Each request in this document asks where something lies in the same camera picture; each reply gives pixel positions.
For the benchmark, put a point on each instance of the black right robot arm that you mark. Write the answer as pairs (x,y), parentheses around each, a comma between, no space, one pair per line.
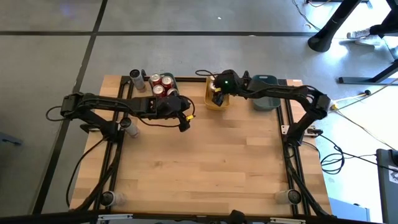
(280,90)

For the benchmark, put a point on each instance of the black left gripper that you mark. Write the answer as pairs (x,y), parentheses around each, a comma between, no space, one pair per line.
(169,107)

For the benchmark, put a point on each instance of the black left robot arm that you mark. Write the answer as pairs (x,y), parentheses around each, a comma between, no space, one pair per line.
(118,102)

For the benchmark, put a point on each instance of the person's leg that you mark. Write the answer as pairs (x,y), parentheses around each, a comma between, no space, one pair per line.
(385,28)

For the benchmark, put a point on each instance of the blue-grey box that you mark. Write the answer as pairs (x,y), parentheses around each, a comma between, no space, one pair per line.
(348,211)

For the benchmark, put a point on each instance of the dark teal plastic bin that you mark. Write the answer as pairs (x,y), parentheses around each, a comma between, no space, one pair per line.
(264,104)

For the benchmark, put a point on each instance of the black desk foot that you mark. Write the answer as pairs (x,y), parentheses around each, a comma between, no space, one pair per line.
(357,80)

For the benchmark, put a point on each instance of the dark grey case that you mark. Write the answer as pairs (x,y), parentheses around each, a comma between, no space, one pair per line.
(387,186)

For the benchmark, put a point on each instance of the silver metal bracket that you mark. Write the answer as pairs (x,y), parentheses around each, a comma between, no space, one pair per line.
(115,217)
(287,221)

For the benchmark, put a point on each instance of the yellow plastic bin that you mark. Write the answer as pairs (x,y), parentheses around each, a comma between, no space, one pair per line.
(207,99)

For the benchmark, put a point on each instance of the black camera rig bar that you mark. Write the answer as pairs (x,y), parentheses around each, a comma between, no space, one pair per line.
(46,219)

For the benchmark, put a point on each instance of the small black floor knob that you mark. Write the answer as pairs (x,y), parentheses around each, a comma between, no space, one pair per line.
(367,92)

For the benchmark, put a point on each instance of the person's shoe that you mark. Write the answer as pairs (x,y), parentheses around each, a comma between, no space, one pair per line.
(357,33)
(370,41)

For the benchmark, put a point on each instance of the grey floor object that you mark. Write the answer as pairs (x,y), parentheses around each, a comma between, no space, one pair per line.
(9,138)

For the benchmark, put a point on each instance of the red Coca-Cola can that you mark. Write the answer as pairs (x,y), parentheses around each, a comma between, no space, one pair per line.
(159,90)
(167,81)
(172,91)
(155,78)

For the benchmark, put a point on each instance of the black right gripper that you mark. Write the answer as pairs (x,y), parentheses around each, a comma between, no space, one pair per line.
(230,82)

